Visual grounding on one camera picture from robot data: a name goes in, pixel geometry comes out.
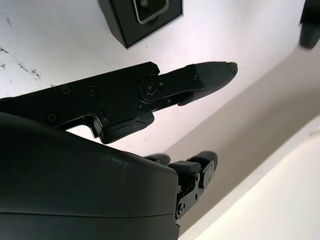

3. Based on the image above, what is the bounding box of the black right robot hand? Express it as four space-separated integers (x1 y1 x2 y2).
0 60 239 240

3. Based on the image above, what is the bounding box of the black camera box base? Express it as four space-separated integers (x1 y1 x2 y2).
97 0 184 49

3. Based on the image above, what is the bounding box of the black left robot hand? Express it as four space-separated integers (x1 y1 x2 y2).
299 0 320 50

